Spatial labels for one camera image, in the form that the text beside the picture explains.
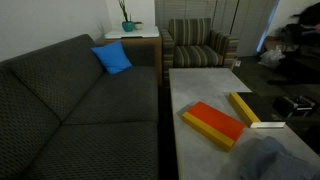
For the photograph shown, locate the blue waffle towel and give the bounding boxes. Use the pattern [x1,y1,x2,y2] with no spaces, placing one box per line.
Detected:
[233,135,320,180]

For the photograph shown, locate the striped armchair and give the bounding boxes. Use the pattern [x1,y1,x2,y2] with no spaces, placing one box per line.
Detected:
[159,17,240,88]

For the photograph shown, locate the wooden side table white top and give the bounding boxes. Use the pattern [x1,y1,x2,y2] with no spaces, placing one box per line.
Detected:
[103,25,163,88]

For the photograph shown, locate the blue throw pillow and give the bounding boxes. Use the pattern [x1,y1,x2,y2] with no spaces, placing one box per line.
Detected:
[90,40,133,75]

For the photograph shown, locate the red and yellow book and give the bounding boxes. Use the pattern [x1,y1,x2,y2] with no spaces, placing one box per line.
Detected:
[180,101,247,153]

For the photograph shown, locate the small white pot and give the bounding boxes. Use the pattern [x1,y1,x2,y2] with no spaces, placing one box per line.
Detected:
[133,21,145,31]

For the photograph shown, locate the teal pot with plant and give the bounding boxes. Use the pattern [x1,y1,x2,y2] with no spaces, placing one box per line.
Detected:
[118,0,136,33]

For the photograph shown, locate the dark grey patterned sofa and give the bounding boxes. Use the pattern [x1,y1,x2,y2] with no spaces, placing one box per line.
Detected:
[0,33,160,180]

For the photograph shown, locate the window blinds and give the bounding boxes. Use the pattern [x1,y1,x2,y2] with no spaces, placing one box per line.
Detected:
[154,0,218,31]

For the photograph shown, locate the white plastic bag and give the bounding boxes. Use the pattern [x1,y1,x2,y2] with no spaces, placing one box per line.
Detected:
[258,44,287,69]

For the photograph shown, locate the brown cardboard box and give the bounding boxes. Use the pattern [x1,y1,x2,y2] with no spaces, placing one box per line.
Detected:
[263,35,284,53]

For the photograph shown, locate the black case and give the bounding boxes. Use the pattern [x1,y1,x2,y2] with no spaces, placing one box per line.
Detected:
[272,95,317,119]

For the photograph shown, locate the dark pile of bags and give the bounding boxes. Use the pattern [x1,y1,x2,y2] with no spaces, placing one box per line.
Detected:
[266,1,320,86]

